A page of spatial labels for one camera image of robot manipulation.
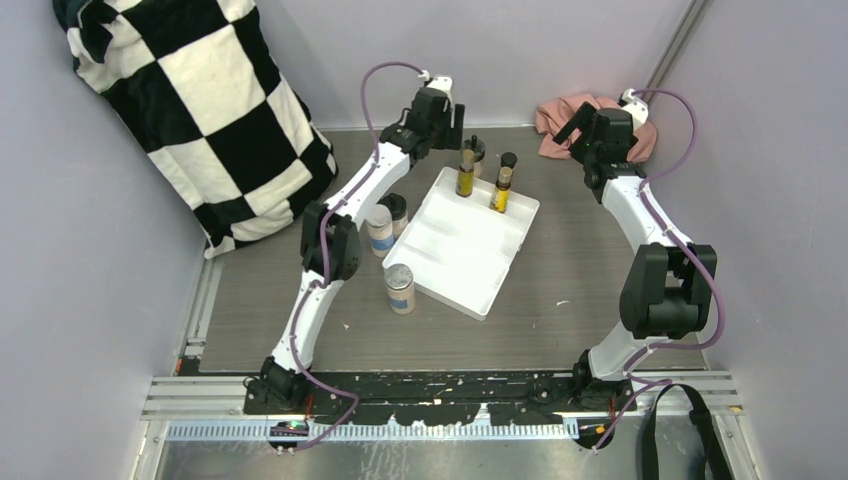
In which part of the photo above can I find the gold-cap yellow sauce bottle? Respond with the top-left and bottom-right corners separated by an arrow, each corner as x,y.
455,149 -> 475,198

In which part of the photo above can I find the yellow-label sauce bottle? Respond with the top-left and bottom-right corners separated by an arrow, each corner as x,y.
489,167 -> 513,213

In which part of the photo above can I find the taped black-lid grinder jar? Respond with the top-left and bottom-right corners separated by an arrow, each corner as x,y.
463,135 -> 486,178

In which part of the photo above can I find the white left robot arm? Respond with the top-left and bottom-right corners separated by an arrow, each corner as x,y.
250,75 -> 465,414

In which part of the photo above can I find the blue-label shaker near arm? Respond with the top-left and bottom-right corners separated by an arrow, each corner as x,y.
365,204 -> 395,258

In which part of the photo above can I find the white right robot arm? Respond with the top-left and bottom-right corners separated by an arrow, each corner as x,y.
553,98 -> 717,411

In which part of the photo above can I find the pink cloth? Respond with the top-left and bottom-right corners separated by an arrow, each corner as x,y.
535,93 -> 658,163

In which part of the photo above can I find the small black-cap spice bottle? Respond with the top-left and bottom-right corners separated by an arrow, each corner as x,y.
500,152 -> 518,169

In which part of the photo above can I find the white divided plastic tray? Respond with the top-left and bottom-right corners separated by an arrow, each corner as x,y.
382,167 -> 540,321

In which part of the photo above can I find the blue-label silver-top shaker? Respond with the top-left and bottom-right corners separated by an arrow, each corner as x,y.
384,264 -> 415,315

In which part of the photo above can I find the black white checkered blanket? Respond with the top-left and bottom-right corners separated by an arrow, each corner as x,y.
52,0 -> 338,258

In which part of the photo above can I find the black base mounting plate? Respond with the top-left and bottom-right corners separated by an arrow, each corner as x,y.
242,370 -> 633,426

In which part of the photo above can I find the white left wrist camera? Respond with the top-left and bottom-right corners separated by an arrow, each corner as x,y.
418,70 -> 455,107

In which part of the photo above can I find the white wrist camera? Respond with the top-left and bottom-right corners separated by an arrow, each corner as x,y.
618,89 -> 649,131
418,70 -> 455,107

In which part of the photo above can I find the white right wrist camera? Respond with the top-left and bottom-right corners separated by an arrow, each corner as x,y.
618,89 -> 649,131

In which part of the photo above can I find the black strap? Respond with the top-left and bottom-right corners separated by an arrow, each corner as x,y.
639,384 -> 735,480

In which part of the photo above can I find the aluminium frame rail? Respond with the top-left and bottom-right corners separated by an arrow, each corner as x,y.
140,258 -> 757,480

